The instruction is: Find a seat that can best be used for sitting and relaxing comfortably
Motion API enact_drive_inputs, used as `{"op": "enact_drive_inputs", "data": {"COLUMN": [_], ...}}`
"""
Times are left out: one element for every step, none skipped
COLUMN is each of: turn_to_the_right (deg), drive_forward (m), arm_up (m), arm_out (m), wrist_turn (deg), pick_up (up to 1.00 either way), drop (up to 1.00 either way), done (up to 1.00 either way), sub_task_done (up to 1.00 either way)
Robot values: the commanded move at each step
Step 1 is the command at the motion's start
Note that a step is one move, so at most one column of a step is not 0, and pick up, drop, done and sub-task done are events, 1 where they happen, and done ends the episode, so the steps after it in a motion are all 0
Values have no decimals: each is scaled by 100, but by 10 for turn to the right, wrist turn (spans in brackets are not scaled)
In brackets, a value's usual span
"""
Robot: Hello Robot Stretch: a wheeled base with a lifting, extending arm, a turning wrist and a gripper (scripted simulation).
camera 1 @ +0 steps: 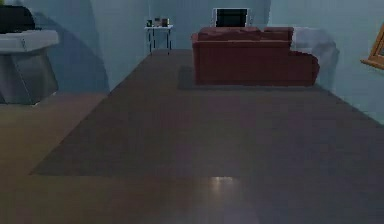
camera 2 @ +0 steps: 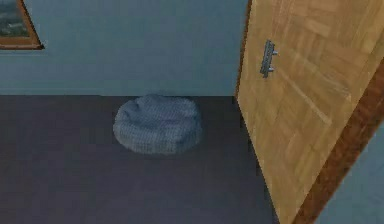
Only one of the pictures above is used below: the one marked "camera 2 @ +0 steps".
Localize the grey round floor cushion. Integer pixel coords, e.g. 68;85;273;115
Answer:
112;93;204;156

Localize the light wooden room door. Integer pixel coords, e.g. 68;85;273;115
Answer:
235;0;384;224

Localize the grey metal door handle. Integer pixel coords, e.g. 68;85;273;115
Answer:
259;39;279;79

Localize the wooden framed wall picture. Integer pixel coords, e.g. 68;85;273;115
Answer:
0;0;45;51

